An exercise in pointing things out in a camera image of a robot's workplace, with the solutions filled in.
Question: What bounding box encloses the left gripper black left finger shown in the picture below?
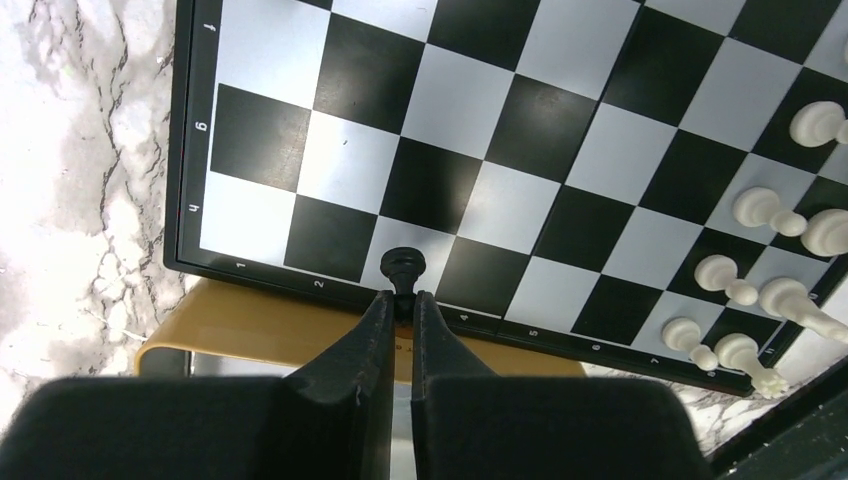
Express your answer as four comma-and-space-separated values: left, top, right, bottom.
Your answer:
1, 291, 395, 479

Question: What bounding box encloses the black white chessboard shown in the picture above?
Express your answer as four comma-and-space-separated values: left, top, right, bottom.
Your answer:
165, 1, 847, 395

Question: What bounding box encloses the black chess pawn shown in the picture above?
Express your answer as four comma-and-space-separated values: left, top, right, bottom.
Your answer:
380, 247, 426, 323

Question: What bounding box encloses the white chess piece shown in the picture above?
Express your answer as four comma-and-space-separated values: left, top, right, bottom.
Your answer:
801, 209, 848, 257
714, 333, 789, 399
661, 317, 719, 371
759, 277, 847, 343

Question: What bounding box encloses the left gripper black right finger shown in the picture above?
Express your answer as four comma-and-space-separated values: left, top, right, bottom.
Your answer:
411, 291, 711, 479

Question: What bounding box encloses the gold metal tin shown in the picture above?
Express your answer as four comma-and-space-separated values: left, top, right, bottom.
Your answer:
134, 278, 588, 480

